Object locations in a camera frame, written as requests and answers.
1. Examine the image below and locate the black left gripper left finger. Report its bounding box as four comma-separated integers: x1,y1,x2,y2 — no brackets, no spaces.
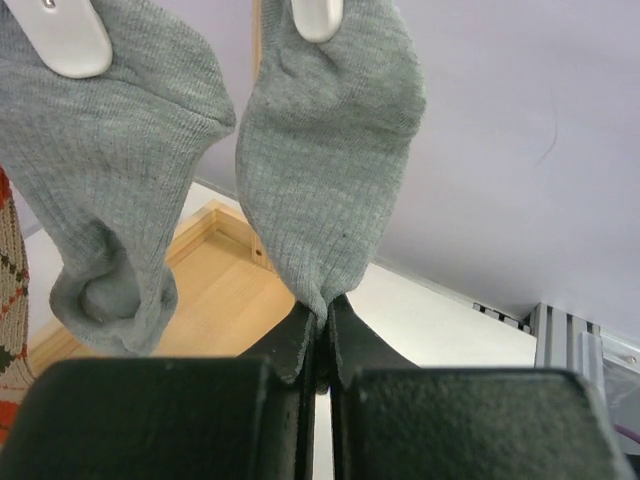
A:
1,304,316,479

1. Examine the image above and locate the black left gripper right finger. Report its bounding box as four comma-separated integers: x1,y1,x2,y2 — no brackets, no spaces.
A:
327,296,635,479

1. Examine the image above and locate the grey sock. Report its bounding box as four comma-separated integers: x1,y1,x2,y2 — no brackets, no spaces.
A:
1,1,236,355
233,0,429,321

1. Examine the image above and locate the white plastic clip hanger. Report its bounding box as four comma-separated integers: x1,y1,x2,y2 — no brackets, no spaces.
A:
5,0,344,79

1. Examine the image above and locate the wooden hanging rack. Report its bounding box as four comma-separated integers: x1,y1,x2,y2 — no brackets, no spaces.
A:
27,0,296,359

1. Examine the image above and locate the argyle patterned sock right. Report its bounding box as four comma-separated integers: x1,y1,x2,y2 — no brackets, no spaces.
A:
0,173,34,442

